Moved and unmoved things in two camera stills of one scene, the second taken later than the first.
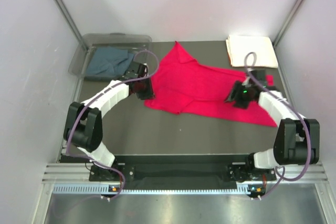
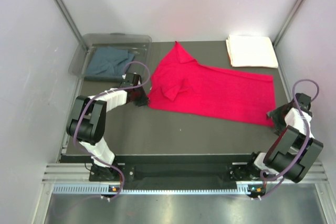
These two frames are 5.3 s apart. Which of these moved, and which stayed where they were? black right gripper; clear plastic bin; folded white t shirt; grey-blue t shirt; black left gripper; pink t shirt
Moved: black left gripper; black right gripper
Stayed: pink t shirt; folded white t shirt; grey-blue t shirt; clear plastic bin
